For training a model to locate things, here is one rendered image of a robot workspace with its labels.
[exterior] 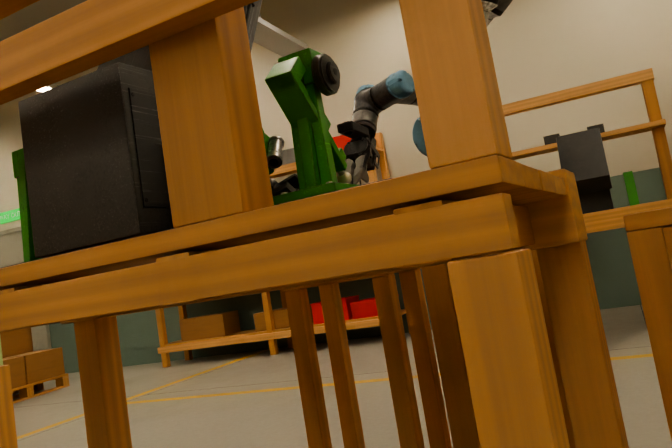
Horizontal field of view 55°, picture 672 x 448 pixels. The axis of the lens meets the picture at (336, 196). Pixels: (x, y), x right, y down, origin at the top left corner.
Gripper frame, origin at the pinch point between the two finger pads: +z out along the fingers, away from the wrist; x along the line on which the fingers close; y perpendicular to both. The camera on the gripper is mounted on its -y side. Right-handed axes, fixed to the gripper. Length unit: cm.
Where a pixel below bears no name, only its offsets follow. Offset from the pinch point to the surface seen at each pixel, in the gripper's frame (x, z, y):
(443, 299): -15.1, 21.5, 28.9
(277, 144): 4.2, 9.9, -27.5
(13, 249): 766, -340, 349
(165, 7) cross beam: -8, 27, -75
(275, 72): -15, 23, -55
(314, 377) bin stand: 25, 37, 37
